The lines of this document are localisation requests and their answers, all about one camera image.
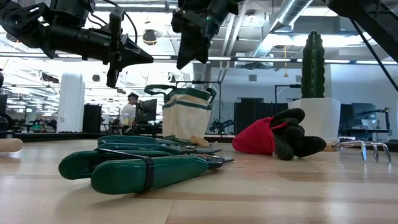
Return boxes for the wooden-handled metal hand rake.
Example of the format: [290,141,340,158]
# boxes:
[323,140,392,164]

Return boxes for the green cactus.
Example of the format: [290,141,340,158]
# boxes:
[300,30,326,100]

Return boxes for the black computer monitor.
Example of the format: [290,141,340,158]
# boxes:
[136,98,158,126]
[351,103,377,129]

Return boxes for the person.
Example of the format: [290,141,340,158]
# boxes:
[120,92,140,135]

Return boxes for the red and black gardening glove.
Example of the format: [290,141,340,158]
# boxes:
[232,108,327,161]

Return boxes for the white plant pot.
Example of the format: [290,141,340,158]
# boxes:
[287,98,341,142]

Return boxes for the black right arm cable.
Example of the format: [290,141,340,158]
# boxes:
[350,18,398,93]

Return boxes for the black cabinet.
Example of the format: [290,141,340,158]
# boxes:
[82,104,103,134]

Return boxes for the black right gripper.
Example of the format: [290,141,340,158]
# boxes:
[170,0,239,70]

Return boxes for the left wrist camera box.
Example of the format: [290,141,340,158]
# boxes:
[49,0,96,24]

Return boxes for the cream canvas bag green trim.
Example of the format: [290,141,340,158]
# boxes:
[144,83,218,141]

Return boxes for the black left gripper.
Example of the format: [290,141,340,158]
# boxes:
[43,7,155,88]

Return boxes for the black partition panel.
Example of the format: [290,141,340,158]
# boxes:
[234,98,289,136]

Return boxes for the green-handled pruning shears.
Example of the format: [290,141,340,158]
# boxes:
[97,135,223,156]
[58,148,235,196]

